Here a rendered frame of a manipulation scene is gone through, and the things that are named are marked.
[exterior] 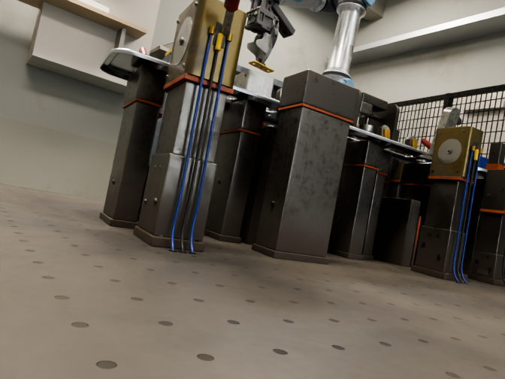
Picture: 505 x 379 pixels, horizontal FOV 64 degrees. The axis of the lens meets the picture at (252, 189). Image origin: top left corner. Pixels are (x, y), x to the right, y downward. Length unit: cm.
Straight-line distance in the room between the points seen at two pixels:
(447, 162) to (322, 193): 38
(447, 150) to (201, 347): 88
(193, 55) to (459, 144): 65
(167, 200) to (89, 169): 332
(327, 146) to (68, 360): 62
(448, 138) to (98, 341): 93
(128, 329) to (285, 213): 49
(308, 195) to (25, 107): 330
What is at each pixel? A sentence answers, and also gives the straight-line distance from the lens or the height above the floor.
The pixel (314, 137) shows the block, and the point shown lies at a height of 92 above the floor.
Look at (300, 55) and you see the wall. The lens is 522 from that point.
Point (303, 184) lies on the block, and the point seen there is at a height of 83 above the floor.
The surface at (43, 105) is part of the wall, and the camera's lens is 385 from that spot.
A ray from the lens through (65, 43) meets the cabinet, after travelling 359.
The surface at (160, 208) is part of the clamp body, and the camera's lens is 58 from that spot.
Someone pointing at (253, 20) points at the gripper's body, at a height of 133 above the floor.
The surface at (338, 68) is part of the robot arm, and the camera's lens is 165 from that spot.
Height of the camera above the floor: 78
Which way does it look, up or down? 2 degrees up
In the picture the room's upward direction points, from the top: 11 degrees clockwise
